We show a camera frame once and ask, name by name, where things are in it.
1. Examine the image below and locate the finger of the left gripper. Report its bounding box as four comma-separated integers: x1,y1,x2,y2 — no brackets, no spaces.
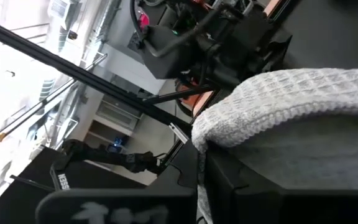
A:
261,27,293,74

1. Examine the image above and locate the white background cabinet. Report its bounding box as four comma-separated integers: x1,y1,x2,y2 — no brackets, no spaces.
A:
84,93,142,147

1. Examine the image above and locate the wooden table side board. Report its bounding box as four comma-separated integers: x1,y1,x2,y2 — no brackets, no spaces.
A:
178,0,284,118

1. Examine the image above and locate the black table frame strut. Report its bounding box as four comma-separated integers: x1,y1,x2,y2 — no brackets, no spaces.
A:
0,15,194,134

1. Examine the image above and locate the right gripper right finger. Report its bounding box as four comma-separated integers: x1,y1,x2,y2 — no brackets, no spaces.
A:
204,144,284,192

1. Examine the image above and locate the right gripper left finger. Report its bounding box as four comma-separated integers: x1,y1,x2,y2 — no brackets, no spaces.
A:
147,139,199,190

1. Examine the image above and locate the white microfiber towel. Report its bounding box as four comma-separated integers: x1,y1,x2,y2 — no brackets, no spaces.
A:
191,67,358,224

